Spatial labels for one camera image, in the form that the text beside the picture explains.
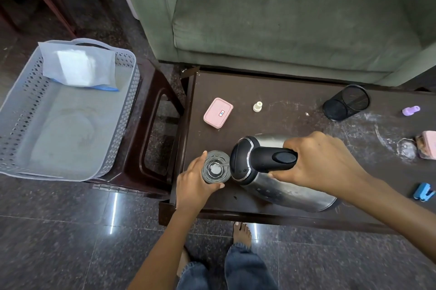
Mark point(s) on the person's left thumb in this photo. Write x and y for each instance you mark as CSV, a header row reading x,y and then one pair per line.
x,y
214,186

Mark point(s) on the person's right thumb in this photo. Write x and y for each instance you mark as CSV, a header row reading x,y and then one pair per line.
x,y
282,175

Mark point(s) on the person's blue jeans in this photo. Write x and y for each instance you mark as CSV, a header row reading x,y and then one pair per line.
x,y
245,269

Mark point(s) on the person's left forearm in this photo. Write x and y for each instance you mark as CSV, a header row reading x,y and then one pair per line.
x,y
163,249

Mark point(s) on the pink lidded plastic container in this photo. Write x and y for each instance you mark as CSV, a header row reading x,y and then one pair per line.
x,y
218,113

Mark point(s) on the small purple bottle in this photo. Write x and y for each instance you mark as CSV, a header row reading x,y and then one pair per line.
x,y
410,111

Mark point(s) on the person's right forearm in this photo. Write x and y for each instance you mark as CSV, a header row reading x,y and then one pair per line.
x,y
398,208

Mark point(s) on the green fabric sofa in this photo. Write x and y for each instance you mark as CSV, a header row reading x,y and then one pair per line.
x,y
289,17

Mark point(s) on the grey perforated plastic basket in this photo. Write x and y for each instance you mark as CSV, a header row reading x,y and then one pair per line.
x,y
64,129

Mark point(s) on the pink open container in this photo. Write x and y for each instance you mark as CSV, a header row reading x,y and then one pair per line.
x,y
427,145

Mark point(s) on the dark brown plastic stool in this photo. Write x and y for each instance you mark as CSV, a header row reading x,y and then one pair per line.
x,y
146,136

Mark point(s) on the person's right hand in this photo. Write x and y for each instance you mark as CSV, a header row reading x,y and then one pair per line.
x,y
323,167

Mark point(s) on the small cream bottle cap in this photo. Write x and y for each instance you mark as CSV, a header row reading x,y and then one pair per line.
x,y
257,106

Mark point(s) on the clear drinking glass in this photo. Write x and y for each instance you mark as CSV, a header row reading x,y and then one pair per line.
x,y
216,169

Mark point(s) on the person's left hand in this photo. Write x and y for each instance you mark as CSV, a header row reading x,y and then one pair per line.
x,y
190,187

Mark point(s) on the person's right foot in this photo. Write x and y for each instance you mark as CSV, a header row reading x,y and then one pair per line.
x,y
242,233

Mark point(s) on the blue stapler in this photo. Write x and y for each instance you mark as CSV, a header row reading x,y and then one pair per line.
x,y
423,192

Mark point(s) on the clear round plastic lid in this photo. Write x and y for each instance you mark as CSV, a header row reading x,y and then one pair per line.
x,y
407,149

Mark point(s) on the white and blue pouch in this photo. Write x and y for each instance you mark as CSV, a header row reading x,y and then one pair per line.
x,y
78,65

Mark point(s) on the black mesh pen holder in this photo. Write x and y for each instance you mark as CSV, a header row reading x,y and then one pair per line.
x,y
344,104

